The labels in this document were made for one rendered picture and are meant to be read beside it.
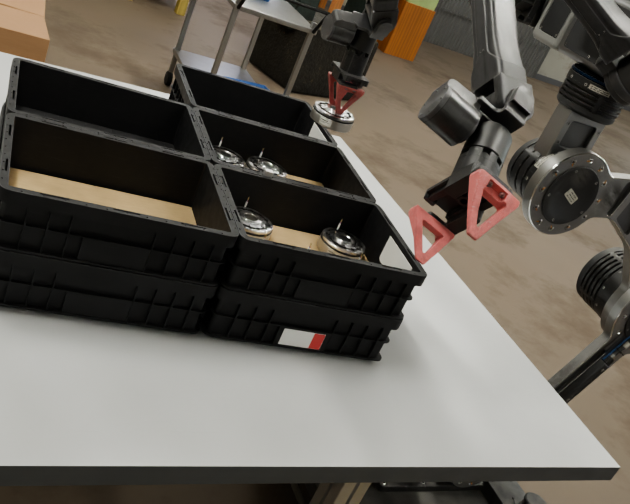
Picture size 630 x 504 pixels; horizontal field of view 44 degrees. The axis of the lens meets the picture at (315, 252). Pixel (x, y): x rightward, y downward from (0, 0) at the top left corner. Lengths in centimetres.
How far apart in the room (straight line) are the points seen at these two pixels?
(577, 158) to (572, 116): 9
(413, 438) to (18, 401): 70
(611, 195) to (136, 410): 111
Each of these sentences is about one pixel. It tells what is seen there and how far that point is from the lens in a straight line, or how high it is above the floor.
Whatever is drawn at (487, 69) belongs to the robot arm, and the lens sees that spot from 113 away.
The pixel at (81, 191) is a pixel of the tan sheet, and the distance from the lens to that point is 155.
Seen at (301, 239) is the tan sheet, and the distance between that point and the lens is 168.
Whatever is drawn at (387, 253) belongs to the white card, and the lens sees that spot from 166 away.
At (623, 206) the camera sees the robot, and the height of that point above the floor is 114.
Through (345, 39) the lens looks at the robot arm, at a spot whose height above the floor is 121.
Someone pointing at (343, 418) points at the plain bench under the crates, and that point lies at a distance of 145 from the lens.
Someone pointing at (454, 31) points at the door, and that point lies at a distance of 1096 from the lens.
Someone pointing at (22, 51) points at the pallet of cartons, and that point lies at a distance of 382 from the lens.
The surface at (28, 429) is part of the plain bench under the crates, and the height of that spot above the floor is 70.
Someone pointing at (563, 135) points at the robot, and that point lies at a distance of 174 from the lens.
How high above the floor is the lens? 153
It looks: 25 degrees down
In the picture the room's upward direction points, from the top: 25 degrees clockwise
